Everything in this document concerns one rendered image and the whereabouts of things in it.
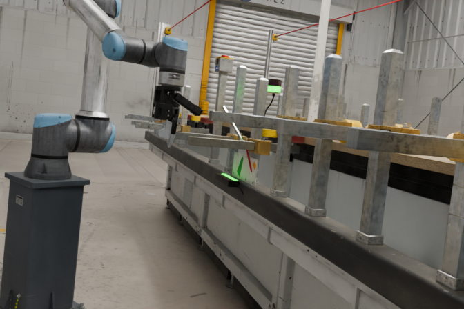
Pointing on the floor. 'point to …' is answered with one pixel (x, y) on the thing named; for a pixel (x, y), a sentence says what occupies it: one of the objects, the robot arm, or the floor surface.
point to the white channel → (321, 41)
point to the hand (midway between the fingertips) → (170, 143)
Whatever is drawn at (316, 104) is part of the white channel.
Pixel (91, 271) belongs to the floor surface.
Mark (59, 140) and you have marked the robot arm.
